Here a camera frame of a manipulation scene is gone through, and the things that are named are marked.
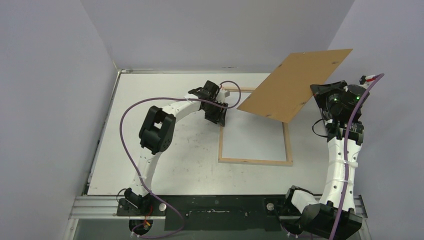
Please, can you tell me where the brown frame backing board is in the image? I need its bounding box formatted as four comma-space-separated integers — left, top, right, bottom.
238, 48, 352, 123

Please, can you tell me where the light wooden picture frame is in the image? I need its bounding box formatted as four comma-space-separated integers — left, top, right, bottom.
217, 86, 294, 167

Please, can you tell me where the white photo paper sheet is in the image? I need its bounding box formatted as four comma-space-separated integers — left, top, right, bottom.
221, 107, 287, 162

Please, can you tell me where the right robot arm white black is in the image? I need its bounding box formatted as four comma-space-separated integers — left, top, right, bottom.
282, 80, 369, 240

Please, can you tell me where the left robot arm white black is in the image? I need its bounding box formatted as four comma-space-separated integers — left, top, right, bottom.
124, 81, 230, 216

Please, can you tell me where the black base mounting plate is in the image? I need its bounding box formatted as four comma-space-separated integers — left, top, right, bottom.
116, 194, 301, 232

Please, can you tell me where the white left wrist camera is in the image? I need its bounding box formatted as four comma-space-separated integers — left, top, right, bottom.
215, 88, 230, 103

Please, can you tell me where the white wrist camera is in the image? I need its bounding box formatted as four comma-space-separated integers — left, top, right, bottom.
215, 88, 230, 103
359, 74, 377, 89

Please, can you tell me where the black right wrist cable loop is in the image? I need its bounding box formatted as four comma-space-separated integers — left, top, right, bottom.
311, 118, 330, 138

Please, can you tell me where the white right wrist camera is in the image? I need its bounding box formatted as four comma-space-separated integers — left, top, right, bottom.
359, 74, 377, 89

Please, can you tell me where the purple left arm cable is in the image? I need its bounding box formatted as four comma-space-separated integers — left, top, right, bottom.
119, 80, 242, 239

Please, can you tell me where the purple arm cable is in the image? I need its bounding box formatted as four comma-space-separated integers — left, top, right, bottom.
119, 80, 242, 239
279, 73, 386, 240

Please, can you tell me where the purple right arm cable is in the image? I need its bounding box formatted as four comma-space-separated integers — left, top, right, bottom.
279, 73, 386, 240

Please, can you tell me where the aluminium front rail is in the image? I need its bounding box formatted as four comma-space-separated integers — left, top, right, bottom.
67, 195, 369, 220

